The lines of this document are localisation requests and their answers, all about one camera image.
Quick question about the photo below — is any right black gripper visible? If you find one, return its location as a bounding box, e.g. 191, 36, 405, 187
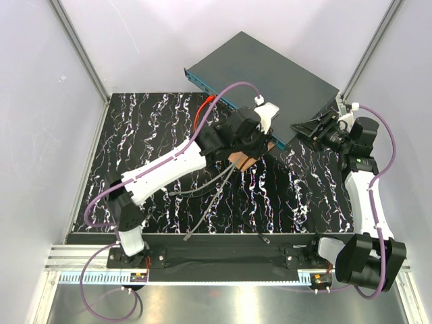
290, 111, 352, 155

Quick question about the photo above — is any grey ethernet cable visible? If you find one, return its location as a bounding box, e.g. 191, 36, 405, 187
182, 161, 237, 241
168, 161, 237, 196

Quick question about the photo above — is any red ethernet cable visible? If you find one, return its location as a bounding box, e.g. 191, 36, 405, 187
194, 94, 217, 132

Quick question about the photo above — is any black ethernet cable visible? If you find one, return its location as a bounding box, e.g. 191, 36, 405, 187
236, 155, 271, 244

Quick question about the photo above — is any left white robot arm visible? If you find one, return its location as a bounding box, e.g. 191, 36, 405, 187
105, 103, 279, 267

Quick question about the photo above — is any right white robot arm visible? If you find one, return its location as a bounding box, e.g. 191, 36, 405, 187
291, 112, 406, 298

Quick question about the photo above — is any brown wooden board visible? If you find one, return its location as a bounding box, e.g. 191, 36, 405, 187
228, 141, 275, 172

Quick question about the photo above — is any black marble pattern mat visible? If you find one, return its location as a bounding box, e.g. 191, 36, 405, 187
80, 92, 354, 234

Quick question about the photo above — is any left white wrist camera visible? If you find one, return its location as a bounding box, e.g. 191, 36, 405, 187
254, 95, 279, 134

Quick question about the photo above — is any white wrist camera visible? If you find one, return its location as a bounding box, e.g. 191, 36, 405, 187
254, 95, 279, 134
338, 102, 360, 129

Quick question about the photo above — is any dark teal network switch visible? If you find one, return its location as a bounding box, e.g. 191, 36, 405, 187
184, 32, 339, 149

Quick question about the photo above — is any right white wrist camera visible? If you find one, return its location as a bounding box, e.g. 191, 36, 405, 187
338, 102, 360, 129

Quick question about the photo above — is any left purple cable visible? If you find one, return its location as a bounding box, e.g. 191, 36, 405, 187
79, 81, 263, 321

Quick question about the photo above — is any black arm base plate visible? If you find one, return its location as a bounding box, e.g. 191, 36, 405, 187
107, 233, 350, 269

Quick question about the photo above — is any white slotted cable duct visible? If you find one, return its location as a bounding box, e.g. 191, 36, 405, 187
59, 270, 312, 287

